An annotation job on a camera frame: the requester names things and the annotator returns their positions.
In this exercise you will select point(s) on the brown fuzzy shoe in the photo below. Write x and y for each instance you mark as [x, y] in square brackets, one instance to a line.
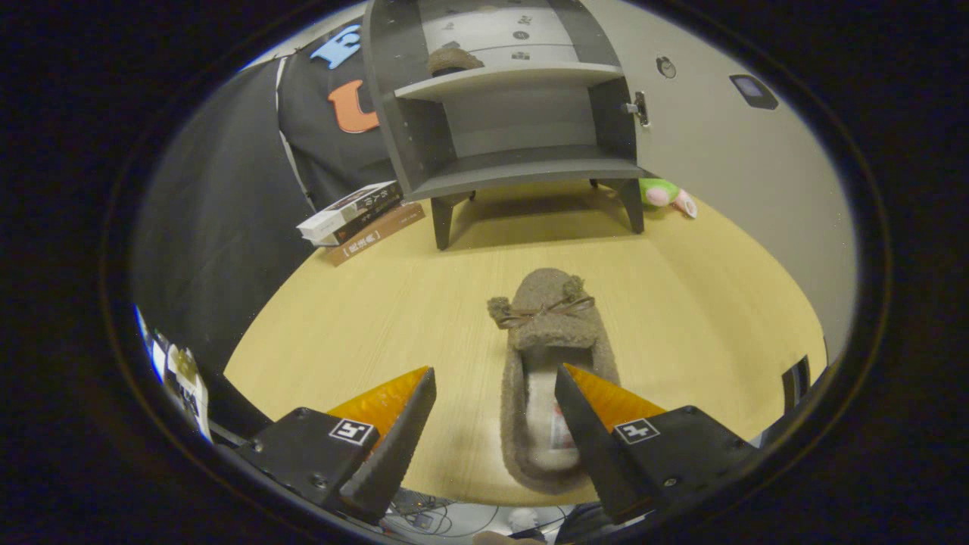
[545, 318]
[454, 62]

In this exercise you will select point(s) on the brown book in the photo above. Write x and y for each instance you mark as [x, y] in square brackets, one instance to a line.
[378, 236]

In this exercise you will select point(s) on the green and pink plush toy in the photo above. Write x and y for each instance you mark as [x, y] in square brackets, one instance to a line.
[658, 193]

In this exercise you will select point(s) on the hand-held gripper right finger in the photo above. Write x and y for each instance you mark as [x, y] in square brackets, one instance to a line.
[598, 454]

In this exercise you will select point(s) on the metal door hinge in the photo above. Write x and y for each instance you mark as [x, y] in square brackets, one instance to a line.
[640, 107]

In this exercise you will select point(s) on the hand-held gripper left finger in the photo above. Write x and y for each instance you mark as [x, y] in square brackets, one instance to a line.
[394, 454]

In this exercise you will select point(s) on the black backdrop cloth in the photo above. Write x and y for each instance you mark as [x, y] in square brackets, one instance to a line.
[227, 212]

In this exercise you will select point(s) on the dark book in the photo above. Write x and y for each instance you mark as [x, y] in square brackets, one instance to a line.
[371, 219]

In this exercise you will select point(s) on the white book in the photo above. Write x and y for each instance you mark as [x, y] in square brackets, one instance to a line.
[341, 210]

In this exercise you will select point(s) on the beige shoe cabinet door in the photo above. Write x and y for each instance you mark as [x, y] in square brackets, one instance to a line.
[742, 189]

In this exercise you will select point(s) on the grey shoe cabinet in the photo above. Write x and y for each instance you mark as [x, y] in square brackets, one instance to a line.
[522, 166]

